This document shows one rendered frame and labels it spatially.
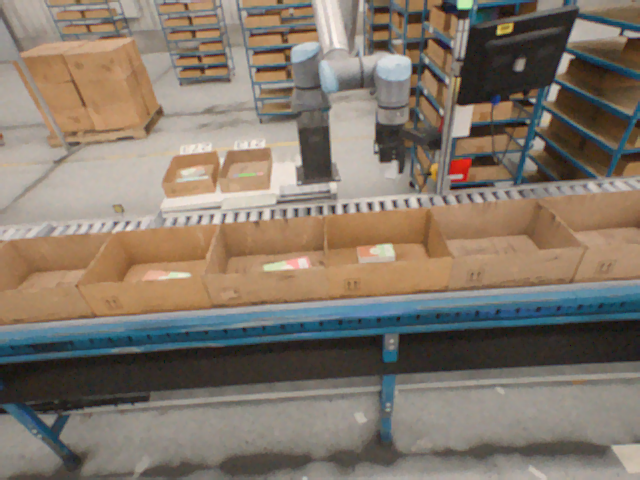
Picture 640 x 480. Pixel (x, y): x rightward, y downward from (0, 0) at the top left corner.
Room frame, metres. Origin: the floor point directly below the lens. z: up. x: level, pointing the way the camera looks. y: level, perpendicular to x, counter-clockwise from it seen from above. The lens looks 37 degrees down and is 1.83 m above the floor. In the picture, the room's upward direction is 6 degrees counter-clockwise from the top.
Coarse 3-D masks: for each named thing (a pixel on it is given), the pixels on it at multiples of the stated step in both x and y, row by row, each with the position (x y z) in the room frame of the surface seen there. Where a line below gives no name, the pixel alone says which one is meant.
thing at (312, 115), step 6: (330, 102) 2.05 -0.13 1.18; (294, 108) 2.02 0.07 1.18; (300, 108) 2.01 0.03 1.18; (306, 108) 2.00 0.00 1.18; (312, 108) 1.99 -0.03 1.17; (318, 108) 1.99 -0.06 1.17; (324, 108) 1.99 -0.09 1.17; (330, 108) 1.99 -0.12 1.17; (306, 114) 2.05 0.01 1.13; (312, 114) 2.05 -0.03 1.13; (318, 114) 2.06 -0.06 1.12; (306, 120) 2.06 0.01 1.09; (312, 120) 2.05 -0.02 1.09; (318, 120) 2.06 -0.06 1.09
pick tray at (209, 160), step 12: (180, 156) 2.33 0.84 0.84; (192, 156) 2.34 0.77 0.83; (204, 156) 2.34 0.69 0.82; (216, 156) 2.27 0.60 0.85; (168, 168) 2.16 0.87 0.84; (180, 168) 2.33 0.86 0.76; (204, 168) 2.30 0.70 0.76; (216, 168) 2.17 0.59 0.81; (168, 180) 2.08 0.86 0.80; (192, 180) 1.96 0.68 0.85; (204, 180) 1.97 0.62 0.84; (216, 180) 2.08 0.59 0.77; (168, 192) 1.96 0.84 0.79; (180, 192) 1.96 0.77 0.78; (192, 192) 1.96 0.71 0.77; (204, 192) 1.97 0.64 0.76
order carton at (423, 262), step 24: (336, 216) 1.17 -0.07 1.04; (360, 216) 1.17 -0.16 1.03; (384, 216) 1.17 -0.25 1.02; (408, 216) 1.16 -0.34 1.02; (432, 216) 1.11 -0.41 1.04; (336, 240) 1.17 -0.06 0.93; (360, 240) 1.17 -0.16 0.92; (384, 240) 1.17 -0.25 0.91; (408, 240) 1.16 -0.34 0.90; (432, 240) 1.07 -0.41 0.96; (336, 264) 1.08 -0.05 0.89; (360, 264) 0.88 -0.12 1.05; (384, 264) 0.88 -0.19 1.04; (408, 264) 0.88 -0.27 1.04; (432, 264) 0.88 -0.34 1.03; (336, 288) 0.89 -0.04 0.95; (360, 288) 0.88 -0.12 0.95; (384, 288) 0.88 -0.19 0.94; (408, 288) 0.88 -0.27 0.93; (432, 288) 0.88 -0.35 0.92
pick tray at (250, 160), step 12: (228, 156) 2.31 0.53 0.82; (240, 156) 2.33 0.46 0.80; (252, 156) 2.33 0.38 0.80; (264, 156) 2.33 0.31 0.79; (228, 168) 2.23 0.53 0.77; (240, 168) 2.24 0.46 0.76; (252, 168) 2.23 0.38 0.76; (264, 168) 2.21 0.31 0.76; (228, 180) 1.95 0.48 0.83; (240, 180) 1.95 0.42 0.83; (252, 180) 1.95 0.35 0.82; (264, 180) 1.95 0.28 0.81; (228, 192) 1.95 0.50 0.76
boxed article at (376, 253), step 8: (360, 248) 1.12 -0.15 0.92; (368, 248) 1.11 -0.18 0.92; (376, 248) 1.11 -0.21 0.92; (384, 248) 1.10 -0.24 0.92; (392, 248) 1.10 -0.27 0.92; (360, 256) 1.07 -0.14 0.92; (368, 256) 1.07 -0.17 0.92; (376, 256) 1.06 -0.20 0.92; (384, 256) 1.06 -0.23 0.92; (392, 256) 1.06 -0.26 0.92
